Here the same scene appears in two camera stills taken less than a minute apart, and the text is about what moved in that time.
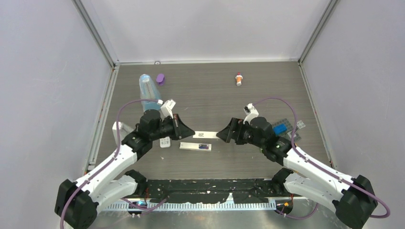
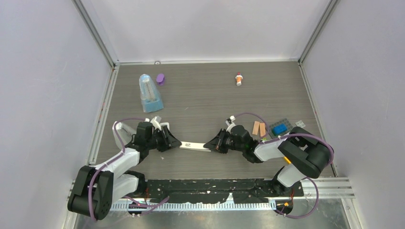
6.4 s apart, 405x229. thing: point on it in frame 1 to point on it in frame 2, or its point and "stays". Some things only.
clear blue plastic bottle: (148, 90) stays
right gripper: (227, 134) to (218, 142)
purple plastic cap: (160, 79) stays
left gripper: (181, 130) to (169, 141)
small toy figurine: (239, 78) stays
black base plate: (250, 191) stays
